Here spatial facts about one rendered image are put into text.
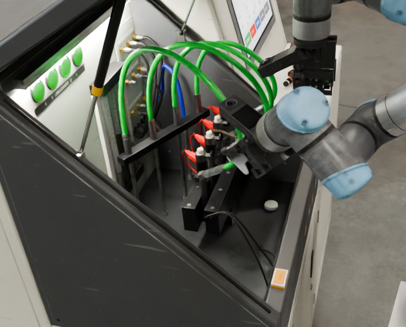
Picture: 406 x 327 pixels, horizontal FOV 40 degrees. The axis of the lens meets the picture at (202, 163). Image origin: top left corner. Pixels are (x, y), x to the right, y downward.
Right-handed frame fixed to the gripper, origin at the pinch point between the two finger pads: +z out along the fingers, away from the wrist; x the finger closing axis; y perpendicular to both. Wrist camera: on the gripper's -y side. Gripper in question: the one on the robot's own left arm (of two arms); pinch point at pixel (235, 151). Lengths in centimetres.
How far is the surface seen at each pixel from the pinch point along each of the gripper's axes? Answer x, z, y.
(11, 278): -53, 32, -9
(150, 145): -4.9, 32.1, -15.8
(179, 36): 21, 31, -36
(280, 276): -6.5, 8.5, 28.4
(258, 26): 58, 54, -30
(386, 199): 112, 147, 66
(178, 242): -22.3, -1.2, 7.5
